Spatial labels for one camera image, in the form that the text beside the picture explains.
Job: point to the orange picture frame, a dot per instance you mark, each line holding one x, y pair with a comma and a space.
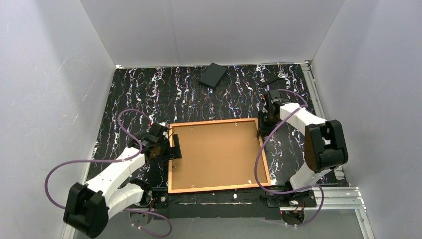
171, 165

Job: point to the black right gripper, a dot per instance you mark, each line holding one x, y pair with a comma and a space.
264, 119

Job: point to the brown cardboard backing board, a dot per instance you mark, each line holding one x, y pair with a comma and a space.
214, 155

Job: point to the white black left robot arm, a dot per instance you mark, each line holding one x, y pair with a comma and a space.
90, 206

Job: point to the black square block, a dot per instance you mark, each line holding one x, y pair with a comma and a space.
212, 75

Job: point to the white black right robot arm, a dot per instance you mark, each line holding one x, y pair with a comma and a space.
324, 148

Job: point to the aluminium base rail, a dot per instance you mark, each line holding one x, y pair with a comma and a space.
327, 198

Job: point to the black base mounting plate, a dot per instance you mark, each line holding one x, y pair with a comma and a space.
238, 203

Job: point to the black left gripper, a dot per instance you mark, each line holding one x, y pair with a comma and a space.
167, 145

